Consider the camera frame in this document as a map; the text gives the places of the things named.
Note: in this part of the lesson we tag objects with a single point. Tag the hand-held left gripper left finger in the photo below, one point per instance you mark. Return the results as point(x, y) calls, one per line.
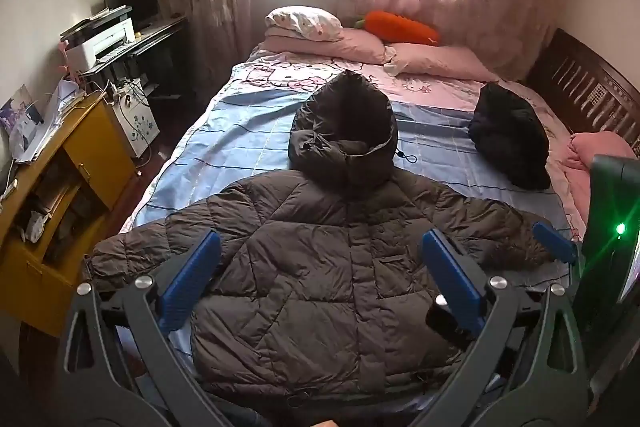
point(192, 277)

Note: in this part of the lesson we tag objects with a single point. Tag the yellow wooden cabinet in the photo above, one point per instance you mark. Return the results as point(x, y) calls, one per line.
point(95, 142)

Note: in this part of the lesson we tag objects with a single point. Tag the black monitor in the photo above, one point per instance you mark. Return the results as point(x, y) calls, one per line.
point(135, 2)

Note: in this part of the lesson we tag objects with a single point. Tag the printed photo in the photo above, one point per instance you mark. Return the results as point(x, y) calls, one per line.
point(15, 107)

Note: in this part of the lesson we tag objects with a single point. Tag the white printer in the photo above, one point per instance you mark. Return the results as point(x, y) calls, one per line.
point(100, 42)

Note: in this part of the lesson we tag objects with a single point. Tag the white floral pillow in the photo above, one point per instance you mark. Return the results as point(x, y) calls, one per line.
point(302, 21)

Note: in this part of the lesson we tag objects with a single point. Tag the dark wooden headboard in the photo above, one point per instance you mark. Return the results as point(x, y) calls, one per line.
point(585, 87)

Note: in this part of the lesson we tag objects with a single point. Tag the pink quilt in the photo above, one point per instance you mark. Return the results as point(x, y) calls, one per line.
point(595, 152)

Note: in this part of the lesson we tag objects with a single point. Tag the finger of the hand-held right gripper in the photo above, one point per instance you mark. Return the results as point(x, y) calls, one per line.
point(555, 243)

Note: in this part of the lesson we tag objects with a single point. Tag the black jacket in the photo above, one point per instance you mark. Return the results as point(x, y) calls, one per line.
point(510, 137)

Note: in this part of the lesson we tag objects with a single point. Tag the black computer desk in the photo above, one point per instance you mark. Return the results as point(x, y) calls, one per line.
point(160, 52)

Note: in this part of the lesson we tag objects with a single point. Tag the pink pillow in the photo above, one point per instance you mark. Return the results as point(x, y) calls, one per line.
point(440, 59)
point(350, 47)

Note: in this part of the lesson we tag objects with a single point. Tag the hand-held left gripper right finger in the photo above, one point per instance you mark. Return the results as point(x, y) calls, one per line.
point(452, 277)

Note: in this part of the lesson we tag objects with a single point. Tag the orange carrot plush toy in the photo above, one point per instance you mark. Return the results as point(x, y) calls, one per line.
point(400, 27)

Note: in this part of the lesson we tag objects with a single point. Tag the pile of papers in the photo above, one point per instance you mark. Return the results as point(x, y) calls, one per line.
point(45, 127)

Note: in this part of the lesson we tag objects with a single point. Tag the white floral small cabinet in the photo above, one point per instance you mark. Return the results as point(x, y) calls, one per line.
point(140, 122)

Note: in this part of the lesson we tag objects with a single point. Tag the brown hooded puffer jacket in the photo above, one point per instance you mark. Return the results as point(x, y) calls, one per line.
point(320, 257)

